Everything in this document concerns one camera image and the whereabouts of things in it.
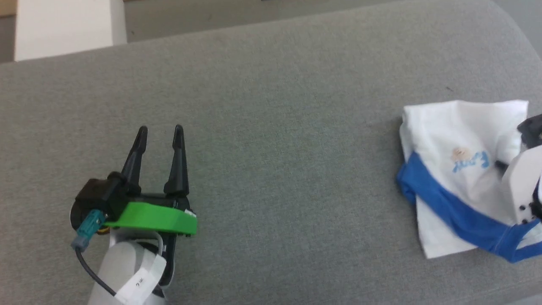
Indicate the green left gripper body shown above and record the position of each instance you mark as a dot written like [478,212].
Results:
[156,218]

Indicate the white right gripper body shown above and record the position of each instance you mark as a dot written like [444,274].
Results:
[523,186]

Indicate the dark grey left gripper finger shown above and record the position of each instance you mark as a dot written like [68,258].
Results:
[178,165]
[135,165]

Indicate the white and blue garment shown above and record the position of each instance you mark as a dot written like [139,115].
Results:
[449,178]

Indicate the grey fabric sofa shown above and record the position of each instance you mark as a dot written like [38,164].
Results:
[275,127]

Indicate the white rectangular box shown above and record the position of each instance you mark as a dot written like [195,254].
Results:
[63,25]

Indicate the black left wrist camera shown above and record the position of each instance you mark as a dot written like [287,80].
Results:
[95,192]

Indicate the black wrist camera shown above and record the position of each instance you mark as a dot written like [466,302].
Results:
[533,129]
[95,192]

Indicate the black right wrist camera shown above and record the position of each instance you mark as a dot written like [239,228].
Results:
[533,129]

